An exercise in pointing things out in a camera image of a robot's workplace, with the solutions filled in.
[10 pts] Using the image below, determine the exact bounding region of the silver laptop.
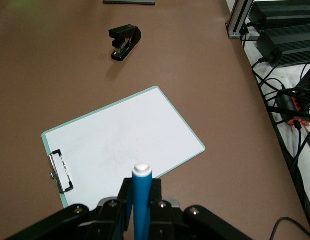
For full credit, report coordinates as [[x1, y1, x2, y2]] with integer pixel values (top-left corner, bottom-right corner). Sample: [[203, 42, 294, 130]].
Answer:
[[102, 0, 156, 6]]

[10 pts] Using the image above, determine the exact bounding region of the white paper sheet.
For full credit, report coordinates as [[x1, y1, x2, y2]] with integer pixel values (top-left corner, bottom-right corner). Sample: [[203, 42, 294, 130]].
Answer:
[[44, 87, 204, 209]]

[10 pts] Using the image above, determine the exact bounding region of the mint green clipboard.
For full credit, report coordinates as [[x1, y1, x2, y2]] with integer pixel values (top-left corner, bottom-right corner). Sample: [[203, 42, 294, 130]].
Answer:
[[41, 85, 206, 210]]

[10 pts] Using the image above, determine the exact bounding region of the black stapler red end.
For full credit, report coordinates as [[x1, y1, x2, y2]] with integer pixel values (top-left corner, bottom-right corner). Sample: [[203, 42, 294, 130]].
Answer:
[[108, 24, 142, 63]]

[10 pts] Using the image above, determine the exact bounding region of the black orange power strip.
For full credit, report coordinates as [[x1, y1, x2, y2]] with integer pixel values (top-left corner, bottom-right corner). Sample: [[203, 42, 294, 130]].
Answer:
[[275, 94, 310, 130]]

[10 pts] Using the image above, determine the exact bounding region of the thick black cable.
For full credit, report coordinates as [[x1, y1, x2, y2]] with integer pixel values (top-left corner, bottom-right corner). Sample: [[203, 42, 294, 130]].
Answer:
[[286, 128, 310, 177]]

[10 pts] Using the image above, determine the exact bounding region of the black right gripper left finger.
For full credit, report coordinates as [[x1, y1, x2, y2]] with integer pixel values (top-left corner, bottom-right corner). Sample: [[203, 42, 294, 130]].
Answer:
[[96, 177, 134, 227]]

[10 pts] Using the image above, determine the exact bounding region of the blue marker white cap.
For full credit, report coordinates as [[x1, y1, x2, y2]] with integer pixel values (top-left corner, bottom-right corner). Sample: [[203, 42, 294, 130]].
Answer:
[[131, 163, 153, 240]]

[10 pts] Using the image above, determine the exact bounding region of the black curved cable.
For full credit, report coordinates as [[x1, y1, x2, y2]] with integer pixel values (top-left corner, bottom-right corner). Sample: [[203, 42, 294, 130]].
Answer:
[[269, 216, 310, 240]]

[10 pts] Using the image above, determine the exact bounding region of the aluminium profile post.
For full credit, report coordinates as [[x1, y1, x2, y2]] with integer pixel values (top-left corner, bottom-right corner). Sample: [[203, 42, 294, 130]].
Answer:
[[227, 0, 254, 40]]

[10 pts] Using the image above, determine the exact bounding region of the black finned power supply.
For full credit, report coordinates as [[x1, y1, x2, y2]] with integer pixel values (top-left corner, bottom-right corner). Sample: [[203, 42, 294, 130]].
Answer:
[[246, 1, 310, 33], [255, 23, 310, 67]]

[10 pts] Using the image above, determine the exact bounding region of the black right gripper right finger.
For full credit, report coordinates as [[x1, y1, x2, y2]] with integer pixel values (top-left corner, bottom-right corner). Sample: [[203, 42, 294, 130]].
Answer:
[[147, 178, 176, 227]]

